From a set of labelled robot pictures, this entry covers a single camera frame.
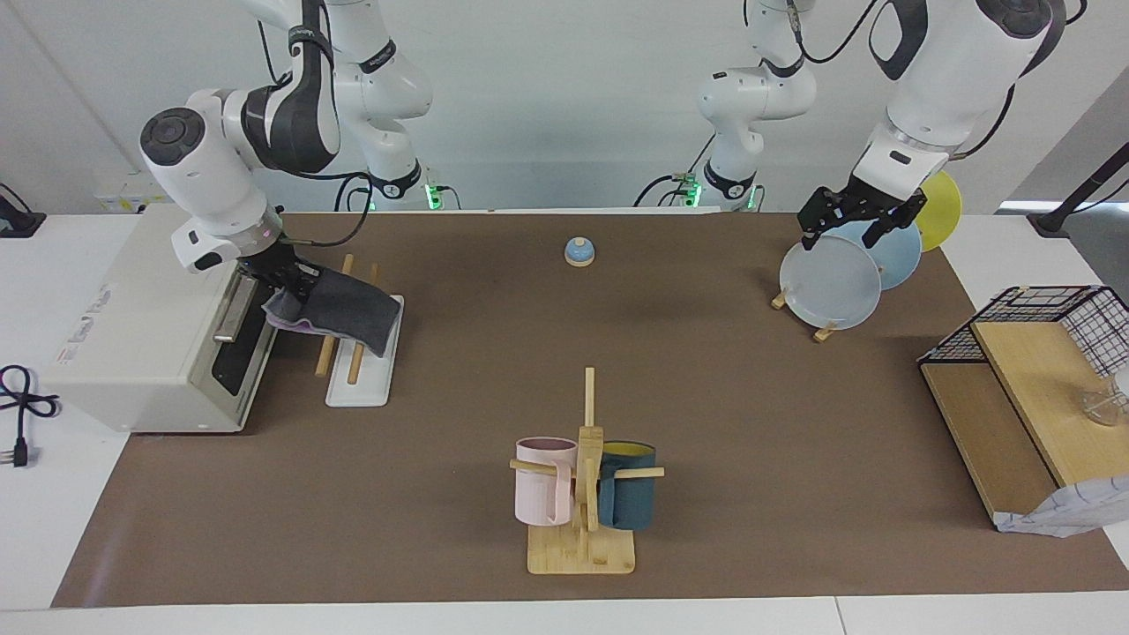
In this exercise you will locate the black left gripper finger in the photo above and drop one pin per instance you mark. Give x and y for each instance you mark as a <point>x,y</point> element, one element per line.
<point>895,222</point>
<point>816,212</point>

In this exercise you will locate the black stand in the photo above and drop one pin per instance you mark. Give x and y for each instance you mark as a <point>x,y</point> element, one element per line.
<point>1050,220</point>

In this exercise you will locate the white marble-patterned sheet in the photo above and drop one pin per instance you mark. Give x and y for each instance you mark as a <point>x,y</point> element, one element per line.
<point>1076,511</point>

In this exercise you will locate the purple and grey towel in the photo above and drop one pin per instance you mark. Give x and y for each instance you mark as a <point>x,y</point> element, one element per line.
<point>353,309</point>

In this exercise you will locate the wooden plate rack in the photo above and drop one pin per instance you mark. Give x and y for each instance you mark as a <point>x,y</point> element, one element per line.
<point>825,333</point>

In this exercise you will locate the light blue plate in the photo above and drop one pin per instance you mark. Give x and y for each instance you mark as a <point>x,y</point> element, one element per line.
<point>900,260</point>

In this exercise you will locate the dark teal mug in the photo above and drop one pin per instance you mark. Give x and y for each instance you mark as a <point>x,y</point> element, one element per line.
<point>631,503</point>

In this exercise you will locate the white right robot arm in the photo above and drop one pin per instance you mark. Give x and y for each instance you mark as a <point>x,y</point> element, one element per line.
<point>203,176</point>

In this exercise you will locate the yellow plate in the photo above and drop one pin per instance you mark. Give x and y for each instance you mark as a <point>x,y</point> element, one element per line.
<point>944,212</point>

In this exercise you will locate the blue jar wooden knob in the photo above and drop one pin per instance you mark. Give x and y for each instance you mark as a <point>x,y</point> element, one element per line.
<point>579,256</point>

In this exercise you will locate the clear glass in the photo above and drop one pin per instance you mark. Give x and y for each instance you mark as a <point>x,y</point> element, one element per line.
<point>1102,407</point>

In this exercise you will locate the black clamp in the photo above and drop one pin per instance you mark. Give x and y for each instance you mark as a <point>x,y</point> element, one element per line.
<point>22,225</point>

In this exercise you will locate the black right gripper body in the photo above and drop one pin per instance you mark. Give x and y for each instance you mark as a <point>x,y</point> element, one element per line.
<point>269,265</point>

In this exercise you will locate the pink mug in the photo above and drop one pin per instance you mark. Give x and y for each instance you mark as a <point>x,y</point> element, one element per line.
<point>538,494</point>

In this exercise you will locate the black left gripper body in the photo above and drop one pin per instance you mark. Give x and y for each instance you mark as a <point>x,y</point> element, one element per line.
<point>864,201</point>

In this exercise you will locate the brown table mat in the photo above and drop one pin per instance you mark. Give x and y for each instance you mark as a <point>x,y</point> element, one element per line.
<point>441,494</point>

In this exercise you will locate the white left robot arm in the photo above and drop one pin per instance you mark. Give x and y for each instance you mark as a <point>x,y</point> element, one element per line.
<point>935,88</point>

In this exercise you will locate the wooden mug tree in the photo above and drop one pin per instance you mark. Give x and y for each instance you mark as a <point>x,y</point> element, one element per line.
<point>582,556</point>

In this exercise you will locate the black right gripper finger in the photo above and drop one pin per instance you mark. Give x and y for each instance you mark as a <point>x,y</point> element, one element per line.
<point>273,293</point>
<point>302,284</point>

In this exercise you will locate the grey plate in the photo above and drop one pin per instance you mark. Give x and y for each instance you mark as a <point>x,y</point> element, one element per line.
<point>829,287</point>

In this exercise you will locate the beige toaster oven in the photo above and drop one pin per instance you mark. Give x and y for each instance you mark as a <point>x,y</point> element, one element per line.
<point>132,335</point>

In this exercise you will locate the wooden box with mesh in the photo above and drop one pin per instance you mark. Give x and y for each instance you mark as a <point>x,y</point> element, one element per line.
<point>1032,388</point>

